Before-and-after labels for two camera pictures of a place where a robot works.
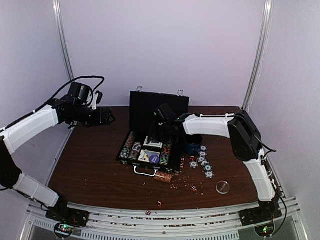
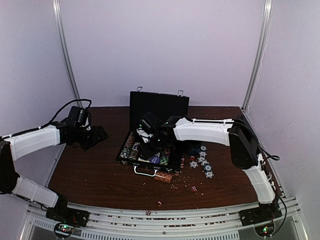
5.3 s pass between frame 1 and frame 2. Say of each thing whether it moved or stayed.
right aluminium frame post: stayed
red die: stayed
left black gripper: moved
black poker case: stayed
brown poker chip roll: stayed
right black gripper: moved
